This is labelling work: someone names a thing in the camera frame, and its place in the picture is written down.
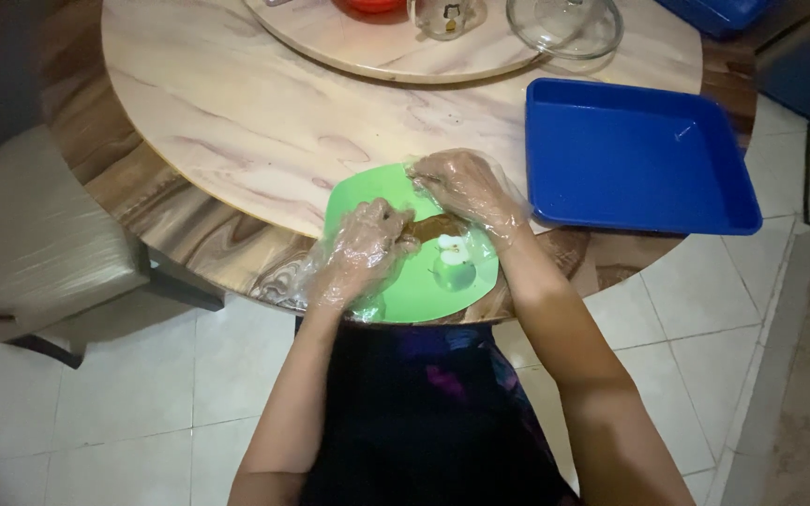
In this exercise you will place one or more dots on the person's left hand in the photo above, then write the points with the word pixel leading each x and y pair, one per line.
pixel 356 256

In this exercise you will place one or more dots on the beige upholstered chair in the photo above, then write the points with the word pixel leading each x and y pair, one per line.
pixel 32 239

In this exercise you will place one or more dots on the person's dark patterned dress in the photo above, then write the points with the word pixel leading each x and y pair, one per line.
pixel 426 421

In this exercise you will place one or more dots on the person's right hand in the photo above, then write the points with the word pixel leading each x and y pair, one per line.
pixel 475 190

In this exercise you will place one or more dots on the red bowl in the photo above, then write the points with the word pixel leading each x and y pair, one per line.
pixel 370 5

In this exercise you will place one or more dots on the person's right fingers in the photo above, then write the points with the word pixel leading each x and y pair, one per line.
pixel 432 179

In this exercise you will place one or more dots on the brown food piece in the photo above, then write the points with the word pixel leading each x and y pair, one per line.
pixel 440 226

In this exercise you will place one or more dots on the blue plastic container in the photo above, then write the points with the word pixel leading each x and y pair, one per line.
pixel 714 14

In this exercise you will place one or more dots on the round marble turntable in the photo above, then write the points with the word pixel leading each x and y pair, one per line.
pixel 391 49

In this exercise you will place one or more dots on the clear glass lid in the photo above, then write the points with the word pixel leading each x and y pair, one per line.
pixel 567 28

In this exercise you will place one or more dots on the dark blue chair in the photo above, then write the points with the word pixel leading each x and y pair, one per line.
pixel 809 63

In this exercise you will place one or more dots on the clear glass mug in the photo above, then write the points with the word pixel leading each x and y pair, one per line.
pixel 447 17

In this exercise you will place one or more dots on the green plastic cutting board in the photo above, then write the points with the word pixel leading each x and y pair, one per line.
pixel 433 288

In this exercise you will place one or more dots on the blue plastic tray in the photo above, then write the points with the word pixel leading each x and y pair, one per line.
pixel 630 154

